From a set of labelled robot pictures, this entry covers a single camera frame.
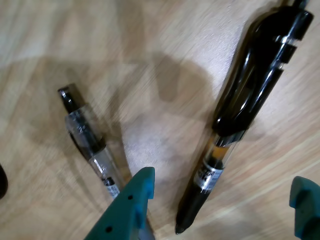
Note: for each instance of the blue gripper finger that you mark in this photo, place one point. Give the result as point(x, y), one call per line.
point(125, 212)
point(308, 207)

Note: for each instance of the black pen with grey grip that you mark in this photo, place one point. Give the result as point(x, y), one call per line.
point(82, 130)

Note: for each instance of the black retractable pen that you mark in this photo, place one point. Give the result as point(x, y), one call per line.
point(250, 87)

